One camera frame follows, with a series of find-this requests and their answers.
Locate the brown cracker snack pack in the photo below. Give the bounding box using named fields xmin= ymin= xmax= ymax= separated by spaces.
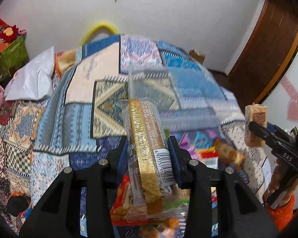
xmin=244 ymin=104 xmax=267 ymax=148

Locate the gold biscuit pack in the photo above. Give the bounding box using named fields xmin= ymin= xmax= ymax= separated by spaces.
xmin=118 ymin=98 xmax=179 ymax=216

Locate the orange sleeve forearm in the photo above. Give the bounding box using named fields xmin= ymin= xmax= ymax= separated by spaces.
xmin=265 ymin=195 xmax=296 ymax=231

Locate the person's right hand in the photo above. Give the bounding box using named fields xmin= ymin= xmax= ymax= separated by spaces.
xmin=263 ymin=159 xmax=298 ymax=208

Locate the orange wrapped cake snack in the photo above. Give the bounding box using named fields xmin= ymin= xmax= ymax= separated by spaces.
xmin=214 ymin=139 xmax=244 ymax=165

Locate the brown wooden door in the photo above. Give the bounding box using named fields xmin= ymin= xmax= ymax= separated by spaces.
xmin=228 ymin=0 xmax=298 ymax=109

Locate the red white snack packet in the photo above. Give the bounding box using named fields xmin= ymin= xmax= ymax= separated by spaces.
xmin=199 ymin=147 xmax=219 ymax=169

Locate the orange fried snack bag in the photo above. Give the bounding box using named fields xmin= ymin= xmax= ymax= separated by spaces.
xmin=110 ymin=176 xmax=189 ymax=237

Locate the clear plastic storage bin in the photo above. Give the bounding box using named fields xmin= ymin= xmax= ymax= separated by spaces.
xmin=128 ymin=64 xmax=224 ymax=133

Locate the patchwork blue bed quilt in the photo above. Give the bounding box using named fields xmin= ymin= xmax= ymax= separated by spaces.
xmin=0 ymin=35 xmax=272 ymax=235

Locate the brown cardboard box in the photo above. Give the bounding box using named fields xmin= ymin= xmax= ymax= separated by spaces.
xmin=189 ymin=49 xmax=206 ymax=64

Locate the white pillow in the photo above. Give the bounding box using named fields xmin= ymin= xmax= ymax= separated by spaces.
xmin=4 ymin=46 xmax=55 ymax=101

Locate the green gift box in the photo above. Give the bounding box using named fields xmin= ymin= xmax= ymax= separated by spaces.
xmin=0 ymin=36 xmax=29 ymax=82

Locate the yellow curved tube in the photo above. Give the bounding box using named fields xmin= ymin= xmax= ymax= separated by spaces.
xmin=79 ymin=20 xmax=120 ymax=46

